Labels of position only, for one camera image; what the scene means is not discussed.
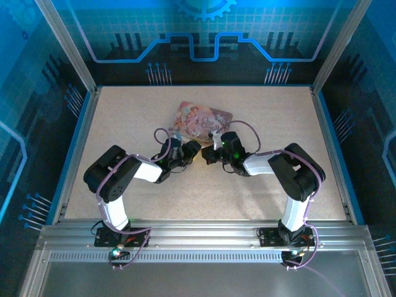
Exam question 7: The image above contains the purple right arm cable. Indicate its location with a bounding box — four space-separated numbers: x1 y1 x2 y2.
221 119 320 236

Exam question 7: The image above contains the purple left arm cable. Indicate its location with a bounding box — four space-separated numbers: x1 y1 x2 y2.
95 127 173 236

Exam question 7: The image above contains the slotted grey cable duct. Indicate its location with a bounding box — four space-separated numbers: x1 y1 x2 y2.
49 249 290 264

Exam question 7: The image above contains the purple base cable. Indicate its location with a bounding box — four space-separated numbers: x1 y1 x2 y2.
280 244 344 297
108 228 153 270

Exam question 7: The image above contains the small lit LED module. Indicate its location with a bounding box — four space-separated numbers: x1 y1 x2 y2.
108 247 131 260
281 249 307 260

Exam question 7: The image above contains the blue table border strip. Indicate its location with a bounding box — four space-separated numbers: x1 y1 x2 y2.
45 91 93 225

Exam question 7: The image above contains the aluminium frame post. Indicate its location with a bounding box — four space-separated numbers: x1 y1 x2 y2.
33 0 100 95
310 0 374 95

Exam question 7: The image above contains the aluminium table side rail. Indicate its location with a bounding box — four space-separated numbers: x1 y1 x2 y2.
310 86 356 225
51 86 103 225

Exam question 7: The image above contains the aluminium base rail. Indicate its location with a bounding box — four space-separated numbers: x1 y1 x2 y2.
37 218 372 252

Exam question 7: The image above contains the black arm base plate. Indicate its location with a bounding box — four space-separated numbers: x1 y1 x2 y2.
257 227 316 248
94 227 152 248

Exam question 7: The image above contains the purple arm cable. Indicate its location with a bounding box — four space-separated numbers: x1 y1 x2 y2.
95 127 173 236
221 119 320 236

